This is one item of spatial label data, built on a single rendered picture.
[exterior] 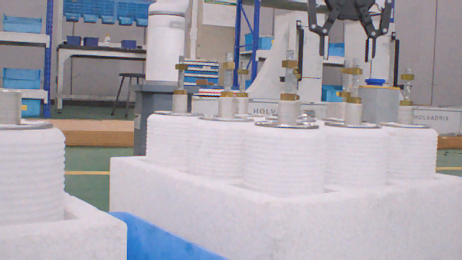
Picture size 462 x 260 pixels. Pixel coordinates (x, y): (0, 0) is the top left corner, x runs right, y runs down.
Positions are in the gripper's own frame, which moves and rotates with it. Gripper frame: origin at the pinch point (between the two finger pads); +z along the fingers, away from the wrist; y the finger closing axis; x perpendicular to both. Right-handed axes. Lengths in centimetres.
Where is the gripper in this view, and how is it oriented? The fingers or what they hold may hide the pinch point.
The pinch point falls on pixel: (346, 53)
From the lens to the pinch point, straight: 88.1
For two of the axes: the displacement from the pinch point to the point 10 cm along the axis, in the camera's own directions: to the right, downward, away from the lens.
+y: -10.0, -0.5, 0.5
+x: -0.5, 0.6, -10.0
